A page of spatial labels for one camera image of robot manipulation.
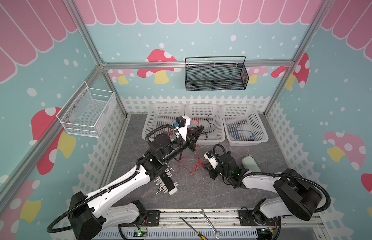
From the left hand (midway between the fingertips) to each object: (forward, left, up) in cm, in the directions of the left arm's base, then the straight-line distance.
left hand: (203, 130), depth 63 cm
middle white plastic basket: (+42, -8, -35) cm, 55 cm away
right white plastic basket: (+35, -34, -36) cm, 61 cm away
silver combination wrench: (-33, -8, -37) cm, 50 cm away
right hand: (-1, -2, -31) cm, 31 cm away
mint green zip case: (+1, -30, -32) cm, 43 cm away
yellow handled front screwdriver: (-34, +1, -37) cm, 50 cm away
